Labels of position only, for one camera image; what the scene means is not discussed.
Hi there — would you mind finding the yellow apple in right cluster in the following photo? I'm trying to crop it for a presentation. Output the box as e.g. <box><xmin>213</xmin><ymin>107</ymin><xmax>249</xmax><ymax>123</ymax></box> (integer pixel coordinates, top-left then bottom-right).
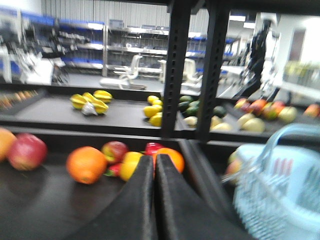
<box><xmin>119</xmin><ymin>151</ymin><xmax>144</xmax><ymax>182</ymax></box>

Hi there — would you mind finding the red chili pepper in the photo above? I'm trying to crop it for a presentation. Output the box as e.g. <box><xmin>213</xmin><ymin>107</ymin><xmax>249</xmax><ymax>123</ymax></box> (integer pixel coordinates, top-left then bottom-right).
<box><xmin>103</xmin><ymin>163</ymin><xmax>122</xmax><ymax>178</ymax></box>

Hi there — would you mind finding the rightmost orange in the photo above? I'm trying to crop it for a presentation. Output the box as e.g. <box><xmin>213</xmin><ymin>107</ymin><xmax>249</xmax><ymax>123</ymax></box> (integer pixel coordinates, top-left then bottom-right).
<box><xmin>152</xmin><ymin>147</ymin><xmax>185</xmax><ymax>173</ymax></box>

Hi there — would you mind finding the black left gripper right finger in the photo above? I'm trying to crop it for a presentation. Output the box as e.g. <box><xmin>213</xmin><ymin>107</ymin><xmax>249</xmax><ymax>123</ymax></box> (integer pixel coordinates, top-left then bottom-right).
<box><xmin>154</xmin><ymin>154</ymin><xmax>252</xmax><ymax>240</ymax></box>

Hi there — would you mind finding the white garlic bulb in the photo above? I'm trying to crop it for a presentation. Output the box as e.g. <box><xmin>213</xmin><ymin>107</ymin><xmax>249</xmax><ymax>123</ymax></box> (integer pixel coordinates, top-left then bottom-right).
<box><xmin>81</xmin><ymin>102</ymin><xmax>98</xmax><ymax>116</ymax></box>

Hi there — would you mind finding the black wooden fruit display table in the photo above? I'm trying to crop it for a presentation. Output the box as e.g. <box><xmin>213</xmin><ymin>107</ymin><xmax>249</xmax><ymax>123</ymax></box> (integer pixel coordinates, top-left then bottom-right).
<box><xmin>0</xmin><ymin>129</ymin><xmax>243</xmax><ymax>240</ymax></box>

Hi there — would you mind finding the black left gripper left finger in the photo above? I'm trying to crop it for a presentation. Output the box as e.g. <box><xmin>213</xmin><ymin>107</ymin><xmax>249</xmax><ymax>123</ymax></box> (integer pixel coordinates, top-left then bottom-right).
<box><xmin>67</xmin><ymin>155</ymin><xmax>154</xmax><ymax>240</ymax></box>

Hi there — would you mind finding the starfruit right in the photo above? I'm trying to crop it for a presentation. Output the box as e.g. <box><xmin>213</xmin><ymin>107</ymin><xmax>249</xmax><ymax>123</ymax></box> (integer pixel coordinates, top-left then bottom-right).
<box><xmin>91</xmin><ymin>100</ymin><xmax>109</xmax><ymax>115</ymax></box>

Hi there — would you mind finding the starfruit top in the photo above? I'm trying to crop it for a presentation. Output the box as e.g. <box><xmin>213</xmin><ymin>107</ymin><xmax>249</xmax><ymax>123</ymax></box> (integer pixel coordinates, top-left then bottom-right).
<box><xmin>93</xmin><ymin>90</ymin><xmax>113</xmax><ymax>103</ymax></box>

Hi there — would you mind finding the front lemon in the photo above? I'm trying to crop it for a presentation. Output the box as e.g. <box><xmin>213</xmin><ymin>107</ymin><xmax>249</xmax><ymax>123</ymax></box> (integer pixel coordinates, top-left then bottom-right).
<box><xmin>148</xmin><ymin>114</ymin><xmax>163</xmax><ymax>127</ymax></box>

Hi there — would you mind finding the starfruit left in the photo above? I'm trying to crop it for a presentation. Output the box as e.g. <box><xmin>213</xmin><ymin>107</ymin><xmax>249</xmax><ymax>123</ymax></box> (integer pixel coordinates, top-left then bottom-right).
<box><xmin>69</xmin><ymin>94</ymin><xmax>88</xmax><ymax>110</ymax></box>

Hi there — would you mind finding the red apple in right cluster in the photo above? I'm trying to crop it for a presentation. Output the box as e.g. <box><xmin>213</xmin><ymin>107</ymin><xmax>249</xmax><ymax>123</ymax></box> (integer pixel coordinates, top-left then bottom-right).
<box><xmin>101</xmin><ymin>141</ymin><xmax>129</xmax><ymax>165</ymax></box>

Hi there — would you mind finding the big red apple by oranges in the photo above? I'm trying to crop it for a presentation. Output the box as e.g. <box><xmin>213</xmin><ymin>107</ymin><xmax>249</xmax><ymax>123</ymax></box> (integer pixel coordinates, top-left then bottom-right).
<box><xmin>6</xmin><ymin>133</ymin><xmax>48</xmax><ymax>171</ymax></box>

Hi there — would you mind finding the large lemon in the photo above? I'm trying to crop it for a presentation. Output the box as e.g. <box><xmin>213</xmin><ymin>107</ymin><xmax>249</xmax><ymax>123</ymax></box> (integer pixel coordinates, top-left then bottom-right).
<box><xmin>143</xmin><ymin>104</ymin><xmax>162</xmax><ymax>118</ymax></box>

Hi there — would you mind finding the red bell pepper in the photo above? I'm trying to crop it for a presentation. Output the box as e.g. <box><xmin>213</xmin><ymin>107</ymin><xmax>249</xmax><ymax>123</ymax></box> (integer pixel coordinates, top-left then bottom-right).
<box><xmin>144</xmin><ymin>142</ymin><xmax>164</xmax><ymax>156</ymax></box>

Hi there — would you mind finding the light blue plastic basket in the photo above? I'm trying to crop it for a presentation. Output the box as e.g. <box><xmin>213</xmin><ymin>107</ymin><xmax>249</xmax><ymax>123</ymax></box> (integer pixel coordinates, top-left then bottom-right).
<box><xmin>221</xmin><ymin>123</ymin><xmax>320</xmax><ymax>240</ymax></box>

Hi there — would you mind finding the orange in right cluster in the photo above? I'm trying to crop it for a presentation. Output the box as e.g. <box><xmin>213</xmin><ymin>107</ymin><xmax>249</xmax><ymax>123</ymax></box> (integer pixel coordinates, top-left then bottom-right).
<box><xmin>66</xmin><ymin>146</ymin><xmax>108</xmax><ymax>185</ymax></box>

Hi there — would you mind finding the black upright post right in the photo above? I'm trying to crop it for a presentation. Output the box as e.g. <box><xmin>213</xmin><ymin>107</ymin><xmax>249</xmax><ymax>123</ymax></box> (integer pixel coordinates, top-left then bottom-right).
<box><xmin>195</xmin><ymin>0</ymin><xmax>231</xmax><ymax>142</ymax></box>

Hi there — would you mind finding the starfruit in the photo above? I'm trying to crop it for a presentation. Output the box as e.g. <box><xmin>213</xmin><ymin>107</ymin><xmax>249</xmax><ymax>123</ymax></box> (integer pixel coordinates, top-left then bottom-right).
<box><xmin>91</xmin><ymin>100</ymin><xmax>109</xmax><ymax>115</ymax></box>
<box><xmin>69</xmin><ymin>94</ymin><xmax>88</xmax><ymax>110</ymax></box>
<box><xmin>93</xmin><ymin>90</ymin><xmax>113</xmax><ymax>103</ymax></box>

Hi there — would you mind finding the orange right of pair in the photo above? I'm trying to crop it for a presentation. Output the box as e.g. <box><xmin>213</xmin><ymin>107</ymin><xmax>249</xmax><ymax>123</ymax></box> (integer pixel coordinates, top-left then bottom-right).
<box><xmin>0</xmin><ymin>128</ymin><xmax>17</xmax><ymax>163</ymax></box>

